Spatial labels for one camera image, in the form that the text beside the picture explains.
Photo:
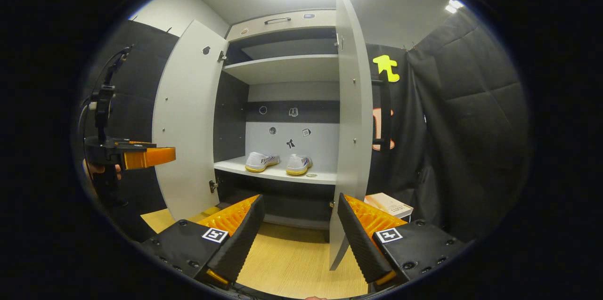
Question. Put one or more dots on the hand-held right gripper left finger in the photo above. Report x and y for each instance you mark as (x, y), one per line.
(245, 239)

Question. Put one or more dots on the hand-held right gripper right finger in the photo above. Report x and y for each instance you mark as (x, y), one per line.
(360, 243)

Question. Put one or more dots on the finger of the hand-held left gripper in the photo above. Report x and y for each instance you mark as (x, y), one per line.
(139, 143)
(150, 158)

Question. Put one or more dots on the grey shoe cabinet door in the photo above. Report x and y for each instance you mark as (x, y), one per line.
(351, 125)
(188, 116)

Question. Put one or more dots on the white striped shoe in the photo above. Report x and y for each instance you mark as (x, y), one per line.
(260, 162)
(298, 165)

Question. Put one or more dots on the grey shoe cabinet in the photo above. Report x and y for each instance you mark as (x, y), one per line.
(282, 69)

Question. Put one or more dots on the metal door hinge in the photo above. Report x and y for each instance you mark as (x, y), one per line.
(221, 56)
(339, 42)
(213, 186)

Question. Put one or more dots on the black quilted curtain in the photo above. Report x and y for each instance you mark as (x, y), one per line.
(136, 83)
(471, 125)

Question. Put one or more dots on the black backdrop cloth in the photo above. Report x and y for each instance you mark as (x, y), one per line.
(405, 125)

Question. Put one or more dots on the small ceiling light panel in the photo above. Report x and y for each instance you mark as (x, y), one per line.
(454, 5)

